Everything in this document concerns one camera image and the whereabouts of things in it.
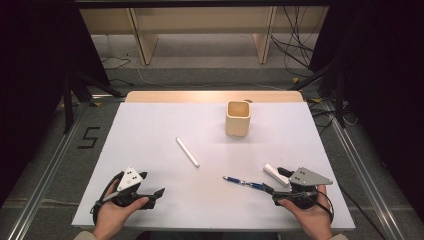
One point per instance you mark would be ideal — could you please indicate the black tripod stand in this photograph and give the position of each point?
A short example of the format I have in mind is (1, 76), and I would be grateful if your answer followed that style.
(339, 100)
(68, 110)

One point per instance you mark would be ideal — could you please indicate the person's left hand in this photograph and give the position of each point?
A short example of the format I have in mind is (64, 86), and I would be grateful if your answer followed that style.
(111, 218)

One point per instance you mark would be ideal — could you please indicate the thin white pen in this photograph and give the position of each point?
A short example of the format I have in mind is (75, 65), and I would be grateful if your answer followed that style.
(187, 152)

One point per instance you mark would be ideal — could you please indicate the blue pen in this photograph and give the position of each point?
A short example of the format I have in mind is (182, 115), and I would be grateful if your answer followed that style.
(233, 180)

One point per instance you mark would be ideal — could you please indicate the yellow tape piece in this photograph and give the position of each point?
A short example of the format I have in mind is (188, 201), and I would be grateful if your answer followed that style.
(295, 80)
(96, 104)
(316, 100)

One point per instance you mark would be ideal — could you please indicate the thick white marker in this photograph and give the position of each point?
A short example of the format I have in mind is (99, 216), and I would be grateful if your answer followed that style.
(275, 173)

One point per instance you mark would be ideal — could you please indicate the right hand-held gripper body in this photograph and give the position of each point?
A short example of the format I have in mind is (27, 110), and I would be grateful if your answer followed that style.
(306, 178)

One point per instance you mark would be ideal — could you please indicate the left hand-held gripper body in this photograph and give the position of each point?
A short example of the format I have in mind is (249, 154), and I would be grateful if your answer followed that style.
(129, 178)

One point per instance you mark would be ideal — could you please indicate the beige square pen holder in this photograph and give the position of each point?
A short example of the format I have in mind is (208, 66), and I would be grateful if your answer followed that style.
(236, 128)

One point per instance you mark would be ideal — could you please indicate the white table mat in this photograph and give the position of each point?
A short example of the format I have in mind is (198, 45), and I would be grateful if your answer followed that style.
(206, 200)

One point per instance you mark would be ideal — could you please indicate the aluminium floor rail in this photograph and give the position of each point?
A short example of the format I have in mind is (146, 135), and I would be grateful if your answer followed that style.
(366, 186)
(46, 180)

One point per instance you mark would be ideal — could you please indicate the black curtain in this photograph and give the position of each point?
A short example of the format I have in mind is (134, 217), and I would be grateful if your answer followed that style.
(30, 83)
(393, 100)

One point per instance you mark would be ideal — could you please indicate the person's right hand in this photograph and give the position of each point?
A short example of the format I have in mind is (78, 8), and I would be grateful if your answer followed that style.
(315, 221)

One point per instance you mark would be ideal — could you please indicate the light wooden desk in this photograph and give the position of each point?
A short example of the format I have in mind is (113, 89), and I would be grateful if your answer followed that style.
(146, 46)

